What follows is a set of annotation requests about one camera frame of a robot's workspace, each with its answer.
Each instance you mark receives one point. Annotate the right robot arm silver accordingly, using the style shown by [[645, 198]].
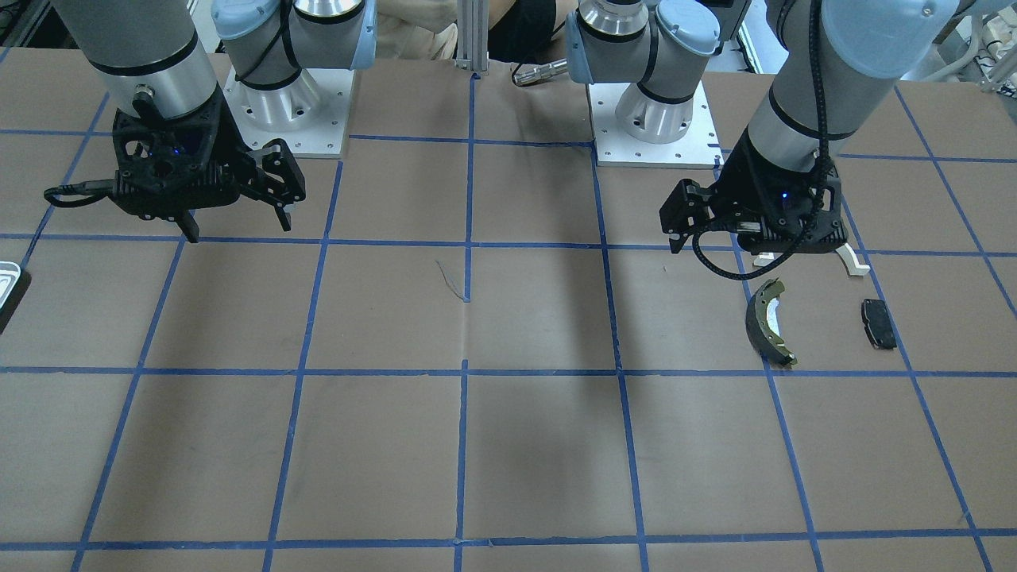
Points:
[[157, 44]]

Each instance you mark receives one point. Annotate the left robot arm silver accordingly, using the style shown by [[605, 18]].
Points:
[[844, 57]]

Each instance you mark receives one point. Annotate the seated person beige shirt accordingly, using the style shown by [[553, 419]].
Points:
[[518, 31]]

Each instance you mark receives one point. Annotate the aluminium frame post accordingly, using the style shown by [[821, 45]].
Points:
[[472, 23]]

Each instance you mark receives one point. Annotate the silver metal tray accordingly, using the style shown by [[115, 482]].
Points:
[[14, 282]]

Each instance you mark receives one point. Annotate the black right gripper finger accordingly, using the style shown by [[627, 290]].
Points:
[[188, 226], [283, 212]]

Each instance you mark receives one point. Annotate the black brake pad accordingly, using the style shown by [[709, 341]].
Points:
[[878, 324]]

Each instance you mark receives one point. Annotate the white curved plastic part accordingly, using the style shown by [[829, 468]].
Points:
[[849, 258]]

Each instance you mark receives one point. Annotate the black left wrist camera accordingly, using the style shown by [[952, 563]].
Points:
[[685, 211]]

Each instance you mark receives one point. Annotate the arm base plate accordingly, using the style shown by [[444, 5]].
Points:
[[312, 114], [658, 127]]

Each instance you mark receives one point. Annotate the green brake shoe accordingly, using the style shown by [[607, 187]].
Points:
[[762, 324]]

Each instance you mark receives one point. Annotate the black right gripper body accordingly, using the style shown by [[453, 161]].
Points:
[[231, 132]]

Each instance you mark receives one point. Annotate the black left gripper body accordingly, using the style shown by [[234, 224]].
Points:
[[740, 175]]

